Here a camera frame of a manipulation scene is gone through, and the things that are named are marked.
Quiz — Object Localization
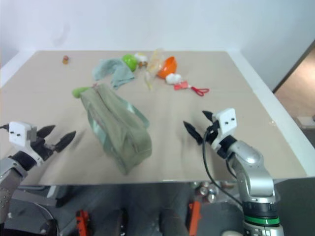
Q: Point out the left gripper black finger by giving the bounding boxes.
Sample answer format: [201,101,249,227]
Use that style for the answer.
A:
[54,131,77,151]
[36,124,57,139]

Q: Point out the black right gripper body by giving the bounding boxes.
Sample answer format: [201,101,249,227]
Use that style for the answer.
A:
[205,120,221,144]

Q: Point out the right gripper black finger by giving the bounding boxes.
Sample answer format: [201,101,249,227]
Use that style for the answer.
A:
[202,110,215,122]
[183,120,204,146]

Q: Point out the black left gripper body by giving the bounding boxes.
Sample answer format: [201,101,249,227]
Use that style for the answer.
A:
[31,137,57,162]

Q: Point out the olive green fabric bag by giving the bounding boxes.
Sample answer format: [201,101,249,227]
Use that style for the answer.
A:
[79,83,154,176]

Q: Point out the red and white charm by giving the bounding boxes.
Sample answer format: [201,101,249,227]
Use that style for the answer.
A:
[174,81,191,91]

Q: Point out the light green soft toy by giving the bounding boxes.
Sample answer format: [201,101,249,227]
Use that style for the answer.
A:
[71,86,92,99]

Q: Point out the white fluffy ball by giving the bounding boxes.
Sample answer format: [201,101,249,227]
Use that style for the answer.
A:
[165,72,183,85]

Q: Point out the orange plastic bowl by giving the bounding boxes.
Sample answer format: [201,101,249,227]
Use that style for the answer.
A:
[157,56,179,79]

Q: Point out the clear plastic bag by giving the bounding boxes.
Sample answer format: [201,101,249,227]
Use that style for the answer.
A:
[143,48,166,91]

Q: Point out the orange and black clamp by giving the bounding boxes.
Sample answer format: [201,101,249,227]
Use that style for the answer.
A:
[74,209,91,236]
[188,201,203,234]

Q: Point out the teal cloth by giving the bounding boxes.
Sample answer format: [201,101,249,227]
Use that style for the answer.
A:
[92,58,136,90]

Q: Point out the white and yellow toy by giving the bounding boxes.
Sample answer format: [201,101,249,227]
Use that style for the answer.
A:
[133,52,149,62]

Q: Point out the bright green plastic bowl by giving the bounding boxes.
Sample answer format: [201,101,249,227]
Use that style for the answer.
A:
[122,54,137,72]

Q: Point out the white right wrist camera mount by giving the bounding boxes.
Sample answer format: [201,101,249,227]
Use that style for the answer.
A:
[210,108,238,151]

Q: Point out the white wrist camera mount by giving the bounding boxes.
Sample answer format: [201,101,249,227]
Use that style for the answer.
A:
[210,108,238,151]
[8,121,45,163]

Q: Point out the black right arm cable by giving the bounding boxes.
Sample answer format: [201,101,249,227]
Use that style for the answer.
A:
[201,129,245,207]

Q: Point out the red handled scissors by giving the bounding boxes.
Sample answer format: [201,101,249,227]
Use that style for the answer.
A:
[190,86,210,97]

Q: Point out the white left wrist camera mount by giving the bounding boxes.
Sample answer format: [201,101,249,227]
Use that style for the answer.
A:
[8,121,45,163]

